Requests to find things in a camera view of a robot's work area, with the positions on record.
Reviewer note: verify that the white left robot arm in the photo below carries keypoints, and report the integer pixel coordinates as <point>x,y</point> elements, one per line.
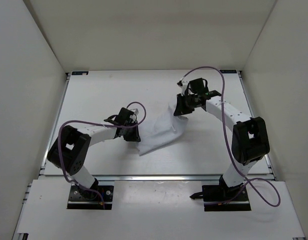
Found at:
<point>69,150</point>

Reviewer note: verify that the left teal corner label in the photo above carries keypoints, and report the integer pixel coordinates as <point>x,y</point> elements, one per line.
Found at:
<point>79,73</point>

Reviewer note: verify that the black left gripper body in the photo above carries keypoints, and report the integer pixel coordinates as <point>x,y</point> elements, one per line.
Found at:
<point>132,122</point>

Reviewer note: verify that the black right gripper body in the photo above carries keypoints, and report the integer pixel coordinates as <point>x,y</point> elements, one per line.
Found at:
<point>193,103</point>

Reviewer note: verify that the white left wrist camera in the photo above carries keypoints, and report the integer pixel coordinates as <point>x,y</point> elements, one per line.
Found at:
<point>135,111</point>

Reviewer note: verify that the aluminium table edge rail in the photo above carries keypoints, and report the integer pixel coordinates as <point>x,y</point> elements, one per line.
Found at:
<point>158,178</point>

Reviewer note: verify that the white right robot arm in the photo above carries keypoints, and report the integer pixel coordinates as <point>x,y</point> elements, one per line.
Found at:
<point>249,141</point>

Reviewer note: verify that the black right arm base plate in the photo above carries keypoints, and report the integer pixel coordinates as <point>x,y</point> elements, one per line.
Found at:
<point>216,200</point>

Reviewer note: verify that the white fabric skirt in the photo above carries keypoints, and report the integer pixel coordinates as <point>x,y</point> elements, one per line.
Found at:
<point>161,131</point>

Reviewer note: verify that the right teal corner label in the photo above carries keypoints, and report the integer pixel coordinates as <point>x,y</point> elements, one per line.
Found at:
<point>228,71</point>

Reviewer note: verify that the teal corner label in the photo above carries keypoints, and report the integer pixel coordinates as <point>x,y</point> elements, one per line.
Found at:
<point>228,71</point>
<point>79,73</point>

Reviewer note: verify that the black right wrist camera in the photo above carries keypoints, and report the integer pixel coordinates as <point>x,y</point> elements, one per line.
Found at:
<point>199,86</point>

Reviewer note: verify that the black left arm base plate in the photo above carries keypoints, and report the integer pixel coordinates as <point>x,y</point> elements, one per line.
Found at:
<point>80,199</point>

